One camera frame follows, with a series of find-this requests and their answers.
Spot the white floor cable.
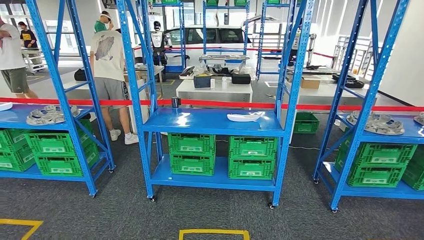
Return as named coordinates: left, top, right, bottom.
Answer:
left=288, top=145, right=332, bottom=152

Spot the cardboard box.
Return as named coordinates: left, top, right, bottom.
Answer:
left=300, top=76, right=322, bottom=90

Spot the white metal railing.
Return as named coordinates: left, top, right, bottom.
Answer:
left=331, top=35, right=382, bottom=75

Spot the green plastic crate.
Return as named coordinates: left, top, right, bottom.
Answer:
left=169, top=154, right=216, bottom=177
left=228, top=136, right=279, bottom=161
left=340, top=138, right=418, bottom=169
left=34, top=142, right=100, bottom=178
left=167, top=132, right=217, bottom=157
left=293, top=111, right=321, bottom=135
left=227, top=157, right=276, bottom=181
left=0, top=129, right=29, bottom=154
left=333, top=158, right=407, bottom=189
left=24, top=118, right=94, bottom=157
left=0, top=145, right=36, bottom=173
left=401, top=145, right=424, bottom=192

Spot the stamped metal panel on stand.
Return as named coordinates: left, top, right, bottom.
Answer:
left=198, top=54, right=251, bottom=72

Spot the red barrier tape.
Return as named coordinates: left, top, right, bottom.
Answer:
left=0, top=96, right=424, bottom=113

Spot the black white humanoid robot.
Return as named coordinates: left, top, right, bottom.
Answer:
left=287, top=28, right=318, bottom=67
left=150, top=20, right=173, bottom=67

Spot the person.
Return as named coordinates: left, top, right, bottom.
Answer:
left=94, top=10, right=115, bottom=34
left=0, top=16, right=39, bottom=100
left=18, top=21, right=39, bottom=50
left=90, top=29, right=139, bottom=146

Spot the steel workbench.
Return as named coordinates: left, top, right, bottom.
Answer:
left=124, top=64, right=166, bottom=100

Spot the white cart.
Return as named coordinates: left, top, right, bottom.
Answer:
left=21, top=47, right=46, bottom=74

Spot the low white table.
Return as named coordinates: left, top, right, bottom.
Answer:
left=178, top=67, right=258, bottom=81

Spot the white car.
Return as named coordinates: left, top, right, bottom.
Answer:
left=134, top=25, right=258, bottom=72

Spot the black carry case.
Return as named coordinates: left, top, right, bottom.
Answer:
left=231, top=73, right=252, bottom=85

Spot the blue steel shelf rack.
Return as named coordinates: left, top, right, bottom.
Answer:
left=312, top=0, right=424, bottom=214
left=145, top=0, right=187, bottom=74
left=115, top=0, right=316, bottom=210
left=255, top=0, right=301, bottom=80
left=202, top=0, right=252, bottom=64
left=0, top=0, right=117, bottom=199

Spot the black bag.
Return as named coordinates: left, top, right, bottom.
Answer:
left=73, top=67, right=88, bottom=82

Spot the steel table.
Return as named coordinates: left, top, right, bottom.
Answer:
left=286, top=65, right=342, bottom=84

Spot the blue yellow tool bag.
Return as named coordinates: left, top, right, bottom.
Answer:
left=193, top=74, right=213, bottom=89

